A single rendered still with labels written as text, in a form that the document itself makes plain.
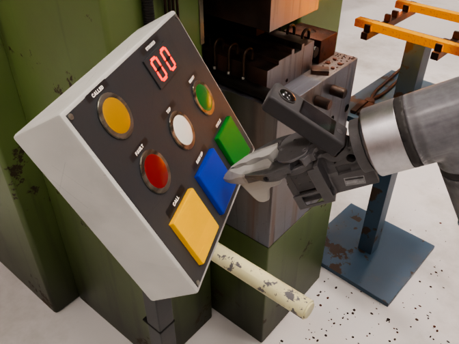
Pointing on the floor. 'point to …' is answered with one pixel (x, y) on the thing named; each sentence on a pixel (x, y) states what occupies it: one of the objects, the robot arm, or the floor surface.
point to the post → (160, 320)
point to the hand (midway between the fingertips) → (229, 172)
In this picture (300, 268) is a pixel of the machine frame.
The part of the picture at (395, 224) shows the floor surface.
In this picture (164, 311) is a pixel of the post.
